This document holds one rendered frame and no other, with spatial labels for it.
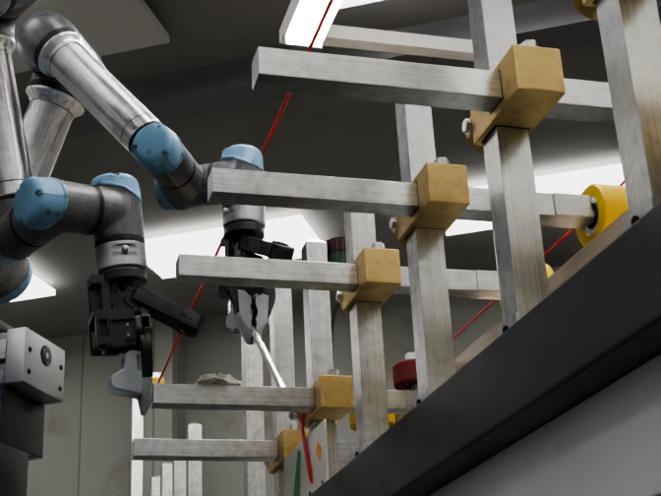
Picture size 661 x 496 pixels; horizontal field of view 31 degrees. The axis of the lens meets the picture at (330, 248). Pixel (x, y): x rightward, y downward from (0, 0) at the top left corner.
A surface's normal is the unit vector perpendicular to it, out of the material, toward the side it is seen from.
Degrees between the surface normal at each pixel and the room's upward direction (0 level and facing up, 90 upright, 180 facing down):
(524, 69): 90
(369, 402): 90
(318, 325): 90
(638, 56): 90
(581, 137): 180
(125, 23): 180
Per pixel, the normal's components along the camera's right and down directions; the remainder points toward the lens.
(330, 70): 0.26, -0.39
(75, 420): -0.26, -0.37
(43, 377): 0.96, -0.15
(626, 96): -0.96, -0.06
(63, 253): 0.05, 0.92
